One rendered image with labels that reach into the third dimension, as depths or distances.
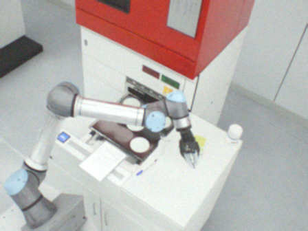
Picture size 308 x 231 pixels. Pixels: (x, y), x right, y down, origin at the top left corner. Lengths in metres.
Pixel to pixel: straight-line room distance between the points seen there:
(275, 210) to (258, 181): 0.28
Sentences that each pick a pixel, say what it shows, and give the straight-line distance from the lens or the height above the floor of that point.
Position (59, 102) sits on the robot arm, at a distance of 1.39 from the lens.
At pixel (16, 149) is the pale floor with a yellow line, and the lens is 3.11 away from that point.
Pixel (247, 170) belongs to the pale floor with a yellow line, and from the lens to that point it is 3.09.
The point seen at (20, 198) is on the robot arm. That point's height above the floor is 1.07.
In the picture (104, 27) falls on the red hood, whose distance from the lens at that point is 2.01.
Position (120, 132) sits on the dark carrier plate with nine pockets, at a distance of 1.95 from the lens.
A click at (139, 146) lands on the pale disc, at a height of 0.90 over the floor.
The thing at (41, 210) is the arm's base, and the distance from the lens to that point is 1.57.
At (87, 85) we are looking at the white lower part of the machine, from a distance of 2.50.
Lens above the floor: 2.39
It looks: 46 degrees down
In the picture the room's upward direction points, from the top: 7 degrees clockwise
